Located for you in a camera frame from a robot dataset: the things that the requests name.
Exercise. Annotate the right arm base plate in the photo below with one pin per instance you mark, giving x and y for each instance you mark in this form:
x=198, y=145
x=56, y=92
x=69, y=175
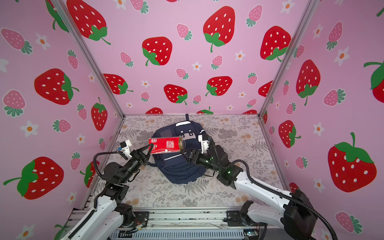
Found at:
x=238, y=219

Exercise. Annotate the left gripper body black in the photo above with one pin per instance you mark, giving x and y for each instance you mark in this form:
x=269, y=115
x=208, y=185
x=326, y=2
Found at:
x=132, y=167

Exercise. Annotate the red box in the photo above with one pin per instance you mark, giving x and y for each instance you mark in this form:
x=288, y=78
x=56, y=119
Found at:
x=167, y=145

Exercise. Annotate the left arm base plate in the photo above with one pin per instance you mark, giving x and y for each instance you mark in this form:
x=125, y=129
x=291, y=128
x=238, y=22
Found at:
x=134, y=219

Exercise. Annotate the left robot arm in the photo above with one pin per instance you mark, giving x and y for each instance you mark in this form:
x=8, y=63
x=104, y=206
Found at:
x=109, y=212

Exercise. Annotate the navy blue student backpack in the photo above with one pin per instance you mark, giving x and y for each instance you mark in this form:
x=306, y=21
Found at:
x=174, y=166

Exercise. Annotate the floral table cloth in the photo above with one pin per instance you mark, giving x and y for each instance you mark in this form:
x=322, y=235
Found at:
x=242, y=138

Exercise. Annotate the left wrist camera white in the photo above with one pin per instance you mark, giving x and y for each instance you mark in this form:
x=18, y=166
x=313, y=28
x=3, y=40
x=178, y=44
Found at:
x=125, y=149

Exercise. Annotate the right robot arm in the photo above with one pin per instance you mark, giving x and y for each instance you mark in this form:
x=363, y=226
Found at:
x=292, y=212

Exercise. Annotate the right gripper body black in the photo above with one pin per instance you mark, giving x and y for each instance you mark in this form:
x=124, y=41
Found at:
x=205, y=160

